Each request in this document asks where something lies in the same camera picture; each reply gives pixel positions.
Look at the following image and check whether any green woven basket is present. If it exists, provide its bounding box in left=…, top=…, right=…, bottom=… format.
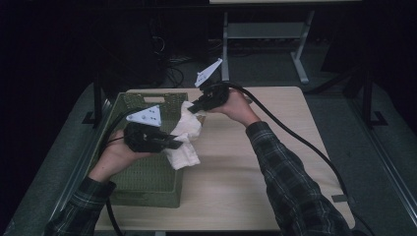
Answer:
left=88, top=91, right=190, bottom=208

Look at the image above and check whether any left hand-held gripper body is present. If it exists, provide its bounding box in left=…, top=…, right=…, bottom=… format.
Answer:
left=123, top=104, right=168, bottom=153

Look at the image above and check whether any person's right hand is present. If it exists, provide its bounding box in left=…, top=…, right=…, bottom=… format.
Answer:
left=208, top=88, right=262, bottom=128

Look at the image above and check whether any white towel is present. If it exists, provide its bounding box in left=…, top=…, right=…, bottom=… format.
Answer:
left=163, top=100, right=205, bottom=171

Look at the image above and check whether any grey metal table frame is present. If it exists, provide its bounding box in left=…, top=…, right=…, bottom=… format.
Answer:
left=220, top=10, right=316, bottom=86

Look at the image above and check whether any person's left hand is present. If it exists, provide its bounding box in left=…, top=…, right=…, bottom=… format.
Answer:
left=88, top=129, right=155, bottom=184

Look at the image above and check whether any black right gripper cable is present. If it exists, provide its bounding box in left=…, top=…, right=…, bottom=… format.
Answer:
left=225, top=82, right=377, bottom=236

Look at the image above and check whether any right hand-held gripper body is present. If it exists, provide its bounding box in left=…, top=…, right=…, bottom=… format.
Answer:
left=194, top=58, right=230, bottom=111

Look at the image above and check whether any tangle of floor cables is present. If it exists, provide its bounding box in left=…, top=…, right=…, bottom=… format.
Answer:
left=149, top=16, right=224, bottom=89

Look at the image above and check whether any aluminium rail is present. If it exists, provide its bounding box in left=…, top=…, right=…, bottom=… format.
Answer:
left=40, top=97, right=114, bottom=236
left=347, top=97, right=417, bottom=227

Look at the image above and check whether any black stand post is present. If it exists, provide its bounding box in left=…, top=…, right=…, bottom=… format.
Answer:
left=82, top=70, right=104, bottom=129
left=361, top=65, right=388, bottom=129

